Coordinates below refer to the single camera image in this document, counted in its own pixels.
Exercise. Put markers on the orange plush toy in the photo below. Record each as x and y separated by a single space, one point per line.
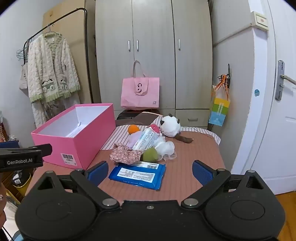
133 129

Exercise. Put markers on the black metal clothes rack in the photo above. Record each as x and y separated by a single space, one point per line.
86 27

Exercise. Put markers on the fluffy cream pajama jacket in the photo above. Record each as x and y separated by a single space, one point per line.
53 67

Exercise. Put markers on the pink strawberry plush toy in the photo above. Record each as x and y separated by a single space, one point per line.
154 128

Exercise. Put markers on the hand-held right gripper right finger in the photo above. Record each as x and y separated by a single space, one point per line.
202 172

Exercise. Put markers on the pink cardboard box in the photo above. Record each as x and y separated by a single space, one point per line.
69 148

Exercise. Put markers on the pink floral cloth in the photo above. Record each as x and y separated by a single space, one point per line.
122 155

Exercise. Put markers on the black wall hook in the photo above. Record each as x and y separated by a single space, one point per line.
228 69

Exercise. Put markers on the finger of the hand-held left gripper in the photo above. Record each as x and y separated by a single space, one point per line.
34 149

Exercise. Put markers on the round blue sticker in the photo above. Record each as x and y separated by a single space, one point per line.
257 92

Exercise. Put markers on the beige wooden cabinet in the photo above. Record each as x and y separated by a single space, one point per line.
78 34

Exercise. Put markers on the white clothes hanger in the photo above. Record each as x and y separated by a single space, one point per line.
52 32

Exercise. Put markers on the dark brown blanket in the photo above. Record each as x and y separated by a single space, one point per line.
136 119

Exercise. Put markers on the white door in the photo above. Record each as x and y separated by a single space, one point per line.
286 139

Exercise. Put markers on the grey three-door wardrobe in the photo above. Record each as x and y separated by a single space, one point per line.
152 27

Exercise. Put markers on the purple plush toy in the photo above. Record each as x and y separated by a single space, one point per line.
134 139

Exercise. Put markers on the striped bed sheet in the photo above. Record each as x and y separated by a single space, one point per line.
120 136

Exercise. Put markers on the yellow bin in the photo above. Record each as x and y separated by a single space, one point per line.
22 187

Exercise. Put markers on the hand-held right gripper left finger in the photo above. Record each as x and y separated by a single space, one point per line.
98 172

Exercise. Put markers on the cream pajama pants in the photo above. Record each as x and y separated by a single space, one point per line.
39 113

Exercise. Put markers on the white tissue pack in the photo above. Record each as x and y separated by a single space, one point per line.
145 139

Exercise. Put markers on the beige wall switch box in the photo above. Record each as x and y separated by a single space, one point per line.
260 20

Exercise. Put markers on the white plush toy brown ears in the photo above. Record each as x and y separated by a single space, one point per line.
170 126

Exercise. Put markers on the colourful paper gift bag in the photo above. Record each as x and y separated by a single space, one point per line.
219 109

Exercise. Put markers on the beige canvas tote bag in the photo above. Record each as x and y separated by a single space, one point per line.
23 78

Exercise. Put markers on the white mesh cloth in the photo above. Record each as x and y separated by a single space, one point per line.
165 148

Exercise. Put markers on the pink tote bag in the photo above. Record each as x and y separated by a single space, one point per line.
141 92

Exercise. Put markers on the green plush ball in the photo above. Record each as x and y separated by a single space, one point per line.
149 154

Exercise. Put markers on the blue wet wipes pack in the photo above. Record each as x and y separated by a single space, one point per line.
136 176

